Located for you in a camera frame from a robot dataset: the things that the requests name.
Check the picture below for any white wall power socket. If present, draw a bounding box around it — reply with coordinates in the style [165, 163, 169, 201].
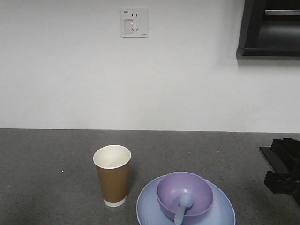
[120, 8, 149, 38]

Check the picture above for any purple plastic bowl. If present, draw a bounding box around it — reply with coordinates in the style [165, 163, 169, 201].
[157, 172, 214, 224]

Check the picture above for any light blue plastic spoon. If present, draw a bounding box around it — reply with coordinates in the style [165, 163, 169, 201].
[174, 195, 194, 225]

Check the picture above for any light blue plastic plate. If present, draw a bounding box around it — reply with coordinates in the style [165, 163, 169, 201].
[136, 176, 236, 225]

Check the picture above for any brown paper cup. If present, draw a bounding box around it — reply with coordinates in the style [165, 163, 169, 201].
[93, 145, 131, 207]

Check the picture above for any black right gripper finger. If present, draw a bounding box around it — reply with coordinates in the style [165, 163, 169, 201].
[264, 171, 300, 196]
[271, 138, 300, 169]

